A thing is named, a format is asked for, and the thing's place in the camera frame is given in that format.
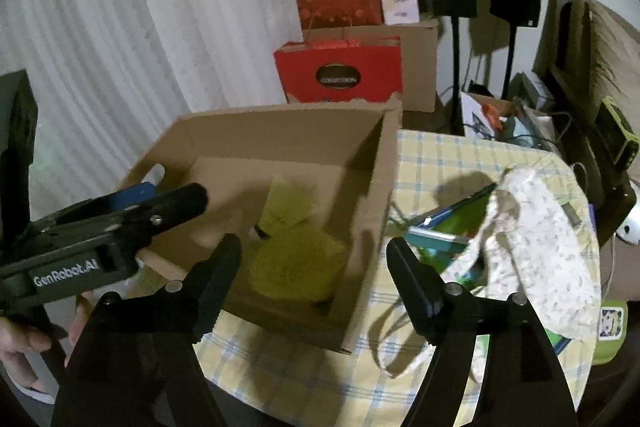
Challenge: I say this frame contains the orange plastic handle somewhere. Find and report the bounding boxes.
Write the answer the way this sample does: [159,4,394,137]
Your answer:
[482,103,505,130]

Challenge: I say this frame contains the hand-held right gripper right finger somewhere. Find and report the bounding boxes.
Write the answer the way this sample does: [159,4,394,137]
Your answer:
[386,237,578,427]

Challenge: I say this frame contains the lime green device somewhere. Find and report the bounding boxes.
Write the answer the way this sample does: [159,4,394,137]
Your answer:
[595,97,639,168]

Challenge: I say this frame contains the small cardboard box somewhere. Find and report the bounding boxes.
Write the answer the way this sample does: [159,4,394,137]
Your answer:
[460,92,522,138]

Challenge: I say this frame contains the yellow blue checked tablecloth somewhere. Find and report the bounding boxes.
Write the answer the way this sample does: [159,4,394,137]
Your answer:
[192,129,601,427]

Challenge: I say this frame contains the white printed paper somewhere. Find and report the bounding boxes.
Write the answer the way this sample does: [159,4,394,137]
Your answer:
[461,93,493,138]

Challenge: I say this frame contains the green patterned small box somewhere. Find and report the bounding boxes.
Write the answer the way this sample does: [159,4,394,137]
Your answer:
[597,299,629,363]

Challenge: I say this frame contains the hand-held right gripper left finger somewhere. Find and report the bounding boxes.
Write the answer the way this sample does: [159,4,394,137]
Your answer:
[52,233,243,427]

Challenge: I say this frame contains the white floral cloth bag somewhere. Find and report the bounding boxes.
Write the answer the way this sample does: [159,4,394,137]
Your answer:
[367,167,601,378]

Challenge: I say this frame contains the white curtain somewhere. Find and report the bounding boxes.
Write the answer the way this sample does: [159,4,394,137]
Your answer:
[0,0,311,228]

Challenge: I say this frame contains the teal grey item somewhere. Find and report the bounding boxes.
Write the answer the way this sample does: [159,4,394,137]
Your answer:
[500,114,538,142]

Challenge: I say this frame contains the white round object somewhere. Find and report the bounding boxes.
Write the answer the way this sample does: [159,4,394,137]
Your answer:
[616,212,640,248]

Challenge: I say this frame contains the brown wooden chair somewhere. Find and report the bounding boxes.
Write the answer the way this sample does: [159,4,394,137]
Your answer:
[532,0,640,248]

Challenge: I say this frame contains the person's left hand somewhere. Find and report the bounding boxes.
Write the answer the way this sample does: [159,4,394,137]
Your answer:
[0,293,94,394]

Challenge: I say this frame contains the large brown cardboard box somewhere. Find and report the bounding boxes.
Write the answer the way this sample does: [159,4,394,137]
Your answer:
[302,18,441,112]

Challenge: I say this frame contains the red Collection gift box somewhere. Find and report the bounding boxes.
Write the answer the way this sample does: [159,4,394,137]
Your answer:
[273,36,403,106]

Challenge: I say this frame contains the yellow-green plush toy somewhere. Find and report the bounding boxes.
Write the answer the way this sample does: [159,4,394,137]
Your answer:
[248,174,349,306]

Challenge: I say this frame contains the grey box device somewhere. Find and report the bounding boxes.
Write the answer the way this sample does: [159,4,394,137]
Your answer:
[515,72,557,108]

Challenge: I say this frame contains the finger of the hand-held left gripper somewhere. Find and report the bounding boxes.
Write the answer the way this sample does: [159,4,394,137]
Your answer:
[30,183,209,254]
[30,181,161,229]

